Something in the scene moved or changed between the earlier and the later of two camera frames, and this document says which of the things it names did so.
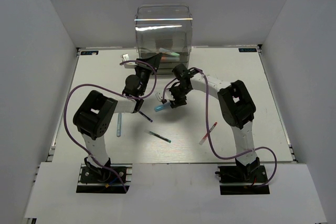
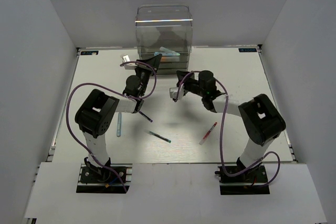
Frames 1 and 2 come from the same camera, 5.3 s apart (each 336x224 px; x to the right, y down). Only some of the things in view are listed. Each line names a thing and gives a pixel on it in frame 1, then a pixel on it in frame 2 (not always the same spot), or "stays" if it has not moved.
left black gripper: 155,59 stays
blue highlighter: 161,106 → 165,53
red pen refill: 203,139 stays
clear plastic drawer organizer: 164,29 stays
